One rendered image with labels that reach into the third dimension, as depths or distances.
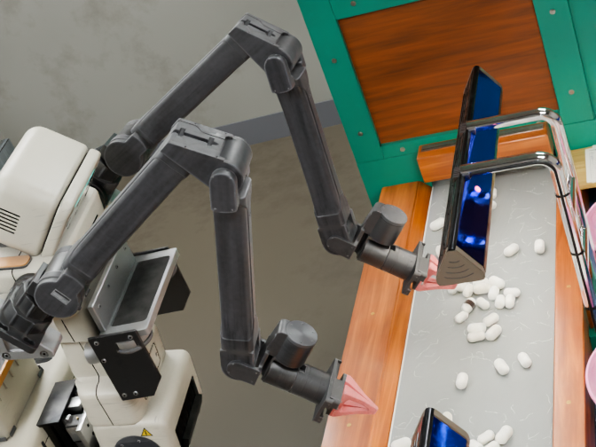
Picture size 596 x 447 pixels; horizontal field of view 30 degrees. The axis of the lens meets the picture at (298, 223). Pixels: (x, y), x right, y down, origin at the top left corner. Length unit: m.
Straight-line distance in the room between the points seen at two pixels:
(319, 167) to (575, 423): 0.65
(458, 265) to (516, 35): 0.80
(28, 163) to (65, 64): 2.87
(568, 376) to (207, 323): 2.04
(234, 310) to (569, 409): 0.60
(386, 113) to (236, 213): 0.96
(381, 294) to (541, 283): 0.33
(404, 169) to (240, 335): 0.94
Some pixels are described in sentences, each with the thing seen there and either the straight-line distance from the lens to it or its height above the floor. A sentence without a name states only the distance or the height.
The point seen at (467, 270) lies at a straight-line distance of 1.82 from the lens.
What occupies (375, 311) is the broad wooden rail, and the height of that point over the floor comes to 0.76.
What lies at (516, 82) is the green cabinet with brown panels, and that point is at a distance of 2.53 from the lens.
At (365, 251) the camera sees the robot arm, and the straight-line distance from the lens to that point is 2.16.
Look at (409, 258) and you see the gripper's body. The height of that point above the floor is 0.90.
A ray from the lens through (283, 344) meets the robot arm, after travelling 1.86.
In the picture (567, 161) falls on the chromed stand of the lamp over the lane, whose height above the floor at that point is 1.00.
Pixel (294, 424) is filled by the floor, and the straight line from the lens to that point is 3.32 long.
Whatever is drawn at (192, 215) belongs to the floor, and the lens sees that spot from 4.51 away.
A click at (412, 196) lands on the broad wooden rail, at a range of 2.62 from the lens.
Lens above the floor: 2.14
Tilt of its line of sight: 31 degrees down
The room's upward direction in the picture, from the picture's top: 22 degrees counter-clockwise
